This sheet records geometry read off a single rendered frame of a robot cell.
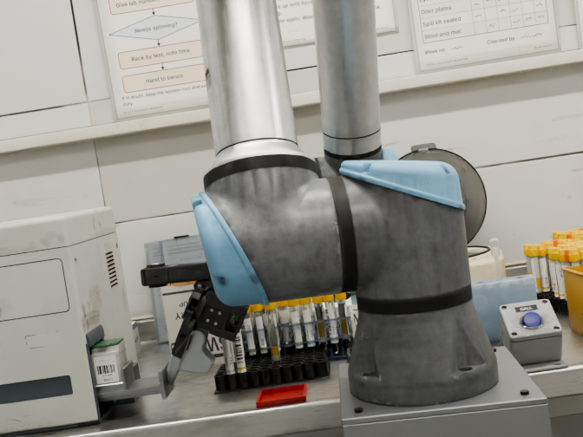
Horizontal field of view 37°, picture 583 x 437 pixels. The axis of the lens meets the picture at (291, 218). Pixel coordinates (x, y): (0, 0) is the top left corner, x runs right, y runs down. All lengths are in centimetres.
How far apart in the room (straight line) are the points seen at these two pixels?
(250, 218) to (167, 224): 106
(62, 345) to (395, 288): 59
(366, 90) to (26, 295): 55
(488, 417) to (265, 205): 28
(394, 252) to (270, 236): 12
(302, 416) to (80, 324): 33
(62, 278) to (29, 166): 71
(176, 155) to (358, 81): 85
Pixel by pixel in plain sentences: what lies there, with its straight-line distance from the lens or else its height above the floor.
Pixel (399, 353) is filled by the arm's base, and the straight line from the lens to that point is 85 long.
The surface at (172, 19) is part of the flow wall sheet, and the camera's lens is 188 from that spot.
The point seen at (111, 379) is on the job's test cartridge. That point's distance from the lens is 130.
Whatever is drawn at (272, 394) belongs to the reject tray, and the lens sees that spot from 127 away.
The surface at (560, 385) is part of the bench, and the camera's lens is 124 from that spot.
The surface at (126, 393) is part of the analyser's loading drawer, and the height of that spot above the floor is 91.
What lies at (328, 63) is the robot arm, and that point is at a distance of 108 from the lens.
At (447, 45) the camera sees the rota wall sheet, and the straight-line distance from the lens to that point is 187.
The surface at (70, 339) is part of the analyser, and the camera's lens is 128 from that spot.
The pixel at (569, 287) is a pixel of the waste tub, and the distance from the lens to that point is 141.
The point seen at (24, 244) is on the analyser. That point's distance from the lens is 128.
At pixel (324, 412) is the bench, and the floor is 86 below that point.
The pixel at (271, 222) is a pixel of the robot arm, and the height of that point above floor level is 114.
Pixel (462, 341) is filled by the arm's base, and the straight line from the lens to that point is 87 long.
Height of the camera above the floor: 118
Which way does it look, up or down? 3 degrees down
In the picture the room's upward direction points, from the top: 9 degrees counter-clockwise
